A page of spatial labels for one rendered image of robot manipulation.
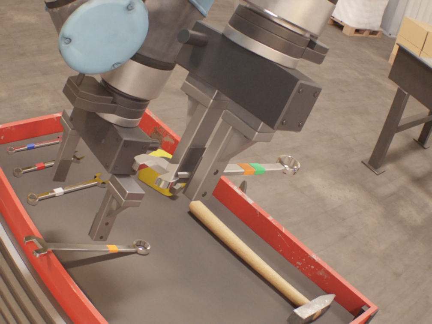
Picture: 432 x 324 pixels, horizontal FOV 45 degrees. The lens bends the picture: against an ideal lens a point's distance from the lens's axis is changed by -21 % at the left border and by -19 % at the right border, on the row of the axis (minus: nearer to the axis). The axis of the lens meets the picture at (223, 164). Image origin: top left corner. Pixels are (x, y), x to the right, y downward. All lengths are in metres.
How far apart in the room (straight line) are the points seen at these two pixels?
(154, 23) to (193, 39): 0.15
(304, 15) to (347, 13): 6.73
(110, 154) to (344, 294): 0.51
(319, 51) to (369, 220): 2.72
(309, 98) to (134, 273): 0.49
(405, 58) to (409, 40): 3.19
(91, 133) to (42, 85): 2.71
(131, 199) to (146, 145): 0.07
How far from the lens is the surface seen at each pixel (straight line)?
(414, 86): 3.66
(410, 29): 6.85
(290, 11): 0.51
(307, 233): 2.91
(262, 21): 0.52
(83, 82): 0.72
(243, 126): 0.54
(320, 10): 0.53
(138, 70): 0.71
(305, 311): 0.96
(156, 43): 0.70
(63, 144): 0.85
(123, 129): 0.74
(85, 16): 0.51
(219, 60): 0.55
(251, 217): 1.13
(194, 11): 0.70
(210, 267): 1.01
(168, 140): 1.25
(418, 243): 3.37
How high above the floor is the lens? 1.53
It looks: 29 degrees down
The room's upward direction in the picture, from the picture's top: 21 degrees clockwise
